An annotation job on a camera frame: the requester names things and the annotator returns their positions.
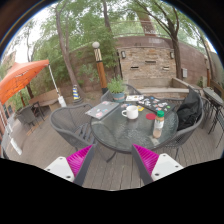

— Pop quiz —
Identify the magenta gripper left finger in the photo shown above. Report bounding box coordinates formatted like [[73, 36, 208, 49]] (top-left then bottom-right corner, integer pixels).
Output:
[[45, 145, 94, 186]]

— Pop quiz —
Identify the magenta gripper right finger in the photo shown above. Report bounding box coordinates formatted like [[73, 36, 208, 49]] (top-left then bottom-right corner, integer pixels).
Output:
[[132, 144, 183, 185]]

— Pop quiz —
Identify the grey mesh chair right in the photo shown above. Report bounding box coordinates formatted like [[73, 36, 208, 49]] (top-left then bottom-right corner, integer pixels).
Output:
[[162, 87, 204, 155]]

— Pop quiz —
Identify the grey mesh chair left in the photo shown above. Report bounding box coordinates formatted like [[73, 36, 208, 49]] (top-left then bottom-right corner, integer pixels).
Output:
[[50, 103, 96, 150]]

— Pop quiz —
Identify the round glass patio table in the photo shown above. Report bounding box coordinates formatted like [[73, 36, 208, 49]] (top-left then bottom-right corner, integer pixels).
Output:
[[91, 105, 178, 153]]

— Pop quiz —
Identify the red round coaster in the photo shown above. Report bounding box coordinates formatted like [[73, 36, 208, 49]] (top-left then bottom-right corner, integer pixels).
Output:
[[146, 113, 156, 120]]

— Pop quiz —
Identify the glass bottle with green cap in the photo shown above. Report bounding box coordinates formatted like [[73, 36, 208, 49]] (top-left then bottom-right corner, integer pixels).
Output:
[[153, 110, 164, 139]]

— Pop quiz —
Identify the white ceramic mug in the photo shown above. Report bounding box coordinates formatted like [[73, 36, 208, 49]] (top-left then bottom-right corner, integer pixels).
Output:
[[122, 105, 138, 120]]

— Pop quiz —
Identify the yellow small object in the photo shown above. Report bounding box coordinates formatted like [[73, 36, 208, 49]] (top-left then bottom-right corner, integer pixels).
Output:
[[137, 106, 145, 112]]

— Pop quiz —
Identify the black laptop with stickers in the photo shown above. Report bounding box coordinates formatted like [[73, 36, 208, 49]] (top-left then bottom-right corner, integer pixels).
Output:
[[137, 96, 175, 113]]

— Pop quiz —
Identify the grey laptop with stickers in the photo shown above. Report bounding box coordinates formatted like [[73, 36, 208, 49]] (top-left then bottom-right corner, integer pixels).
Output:
[[86, 101, 119, 120]]

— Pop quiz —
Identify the white umbrella pole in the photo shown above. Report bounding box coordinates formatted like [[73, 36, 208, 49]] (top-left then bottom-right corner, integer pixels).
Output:
[[48, 64, 67, 107]]

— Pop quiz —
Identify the black bag on chair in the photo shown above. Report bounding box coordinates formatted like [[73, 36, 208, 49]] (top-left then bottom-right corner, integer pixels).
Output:
[[177, 89, 202, 131]]

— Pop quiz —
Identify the far left grey chair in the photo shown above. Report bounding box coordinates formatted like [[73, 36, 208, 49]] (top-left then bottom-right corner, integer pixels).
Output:
[[16, 105, 44, 127]]

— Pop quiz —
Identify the white paper booklet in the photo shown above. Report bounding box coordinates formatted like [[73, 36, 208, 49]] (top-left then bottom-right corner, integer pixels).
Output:
[[126, 95, 144, 102]]

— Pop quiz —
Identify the blue yellow striped cone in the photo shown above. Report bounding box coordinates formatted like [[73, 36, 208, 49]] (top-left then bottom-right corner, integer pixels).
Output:
[[73, 85, 81, 101]]

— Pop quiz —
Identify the potted green plant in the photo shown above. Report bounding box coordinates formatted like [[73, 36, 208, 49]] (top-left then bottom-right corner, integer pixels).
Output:
[[107, 76, 125, 103]]

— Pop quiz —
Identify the right side dark table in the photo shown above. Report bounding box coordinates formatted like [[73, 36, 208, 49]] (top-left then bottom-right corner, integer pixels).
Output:
[[201, 86, 224, 149]]

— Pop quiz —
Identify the orange patio umbrella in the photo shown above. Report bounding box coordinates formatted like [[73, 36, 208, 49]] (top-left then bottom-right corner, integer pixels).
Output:
[[0, 60, 49, 104]]

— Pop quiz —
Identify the striped lamp post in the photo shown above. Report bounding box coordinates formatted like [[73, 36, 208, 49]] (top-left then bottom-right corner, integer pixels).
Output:
[[92, 41, 108, 94]]

